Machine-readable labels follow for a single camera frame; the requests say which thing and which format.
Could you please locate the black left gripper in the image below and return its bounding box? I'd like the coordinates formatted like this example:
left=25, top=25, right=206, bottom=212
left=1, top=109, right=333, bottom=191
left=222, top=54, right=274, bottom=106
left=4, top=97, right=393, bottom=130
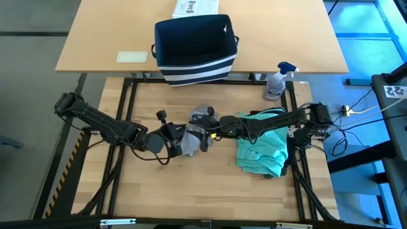
left=139, top=109, right=188, bottom=159

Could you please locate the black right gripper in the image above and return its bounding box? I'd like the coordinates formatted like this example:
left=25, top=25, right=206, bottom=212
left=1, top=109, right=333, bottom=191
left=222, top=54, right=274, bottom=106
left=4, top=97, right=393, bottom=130
left=190, top=106, right=246, bottom=153

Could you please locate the grey garment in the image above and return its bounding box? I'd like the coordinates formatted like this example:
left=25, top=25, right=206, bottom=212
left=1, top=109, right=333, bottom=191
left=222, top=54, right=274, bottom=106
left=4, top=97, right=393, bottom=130
left=181, top=104, right=221, bottom=158

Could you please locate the teal garment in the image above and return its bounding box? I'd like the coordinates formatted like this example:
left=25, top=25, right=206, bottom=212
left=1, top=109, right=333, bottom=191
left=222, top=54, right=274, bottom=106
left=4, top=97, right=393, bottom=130
left=235, top=108, right=289, bottom=178

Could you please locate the navy white-striped fabric bin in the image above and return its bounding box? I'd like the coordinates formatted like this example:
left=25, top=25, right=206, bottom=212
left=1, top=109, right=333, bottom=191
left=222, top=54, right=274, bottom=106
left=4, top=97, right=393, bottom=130
left=151, top=14, right=240, bottom=87

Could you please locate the black garment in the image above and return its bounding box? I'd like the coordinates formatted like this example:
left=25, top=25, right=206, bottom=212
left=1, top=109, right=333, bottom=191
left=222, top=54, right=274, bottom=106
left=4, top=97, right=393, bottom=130
left=249, top=107, right=296, bottom=178

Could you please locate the white rectangular plate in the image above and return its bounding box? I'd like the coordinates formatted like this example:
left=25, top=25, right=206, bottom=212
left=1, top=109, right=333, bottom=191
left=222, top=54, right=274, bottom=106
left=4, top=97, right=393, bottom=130
left=116, top=51, right=149, bottom=64

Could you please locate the clear spray bottle blue trigger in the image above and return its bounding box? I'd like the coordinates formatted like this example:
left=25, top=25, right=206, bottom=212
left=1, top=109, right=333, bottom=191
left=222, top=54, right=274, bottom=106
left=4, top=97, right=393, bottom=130
left=262, top=61, right=299, bottom=102

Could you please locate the black floor beam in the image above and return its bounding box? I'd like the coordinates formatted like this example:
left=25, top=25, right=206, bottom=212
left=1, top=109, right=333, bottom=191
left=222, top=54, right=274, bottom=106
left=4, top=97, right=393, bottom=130
left=33, top=73, right=87, bottom=220

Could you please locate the white printed cardboard box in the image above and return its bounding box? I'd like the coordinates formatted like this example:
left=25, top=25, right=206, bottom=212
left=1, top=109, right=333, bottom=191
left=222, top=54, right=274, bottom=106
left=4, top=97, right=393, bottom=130
left=172, top=0, right=219, bottom=19

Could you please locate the yellow black hazard tape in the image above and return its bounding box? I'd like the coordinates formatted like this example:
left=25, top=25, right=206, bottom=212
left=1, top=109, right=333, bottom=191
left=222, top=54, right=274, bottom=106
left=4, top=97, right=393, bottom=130
left=44, top=139, right=80, bottom=219

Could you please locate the light wooden desk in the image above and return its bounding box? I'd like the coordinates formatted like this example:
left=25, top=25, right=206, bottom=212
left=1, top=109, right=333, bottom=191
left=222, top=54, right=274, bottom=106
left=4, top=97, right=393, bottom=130
left=54, top=0, right=350, bottom=74

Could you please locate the black cart crossbar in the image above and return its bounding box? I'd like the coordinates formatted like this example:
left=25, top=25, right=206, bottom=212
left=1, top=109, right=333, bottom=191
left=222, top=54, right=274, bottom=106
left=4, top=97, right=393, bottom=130
left=327, top=139, right=398, bottom=174

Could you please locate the black equipment cart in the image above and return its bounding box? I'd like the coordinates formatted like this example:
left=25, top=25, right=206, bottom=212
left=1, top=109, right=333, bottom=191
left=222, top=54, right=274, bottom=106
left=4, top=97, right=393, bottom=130
left=371, top=62, right=407, bottom=229

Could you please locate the white printed sticker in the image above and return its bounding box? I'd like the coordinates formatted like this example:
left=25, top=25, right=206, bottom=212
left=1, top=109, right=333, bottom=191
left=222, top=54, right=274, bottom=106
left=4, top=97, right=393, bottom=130
left=383, top=85, right=407, bottom=99

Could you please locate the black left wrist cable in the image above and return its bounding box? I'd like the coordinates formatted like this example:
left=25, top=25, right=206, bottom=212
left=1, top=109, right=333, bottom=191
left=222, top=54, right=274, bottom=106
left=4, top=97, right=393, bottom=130
left=130, top=144, right=171, bottom=166

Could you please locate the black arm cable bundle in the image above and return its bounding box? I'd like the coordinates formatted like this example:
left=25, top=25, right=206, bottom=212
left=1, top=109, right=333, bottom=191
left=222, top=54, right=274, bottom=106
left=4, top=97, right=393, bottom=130
left=76, top=149, right=127, bottom=217
left=292, top=152, right=340, bottom=223

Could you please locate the silver metal bracket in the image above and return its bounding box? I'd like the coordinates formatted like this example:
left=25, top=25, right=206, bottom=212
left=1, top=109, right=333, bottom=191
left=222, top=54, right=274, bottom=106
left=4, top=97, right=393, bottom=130
left=100, top=218, right=137, bottom=227
left=275, top=222, right=314, bottom=229

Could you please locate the black floor cable tangle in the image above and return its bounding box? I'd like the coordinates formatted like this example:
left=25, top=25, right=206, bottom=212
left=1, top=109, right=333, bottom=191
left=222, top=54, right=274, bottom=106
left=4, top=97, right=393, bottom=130
left=327, top=128, right=350, bottom=157

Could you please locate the black edge rail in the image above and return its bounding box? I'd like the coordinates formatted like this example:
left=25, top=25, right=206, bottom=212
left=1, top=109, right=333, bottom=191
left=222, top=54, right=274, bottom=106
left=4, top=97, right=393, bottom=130
left=0, top=215, right=407, bottom=229

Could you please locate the white cable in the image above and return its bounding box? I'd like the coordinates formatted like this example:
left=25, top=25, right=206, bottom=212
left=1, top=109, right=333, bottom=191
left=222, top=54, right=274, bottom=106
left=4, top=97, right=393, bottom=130
left=348, top=97, right=407, bottom=115

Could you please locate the black power cable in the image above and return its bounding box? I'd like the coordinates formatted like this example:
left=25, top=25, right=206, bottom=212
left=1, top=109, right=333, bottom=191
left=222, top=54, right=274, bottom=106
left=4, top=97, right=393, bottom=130
left=340, top=114, right=407, bottom=131

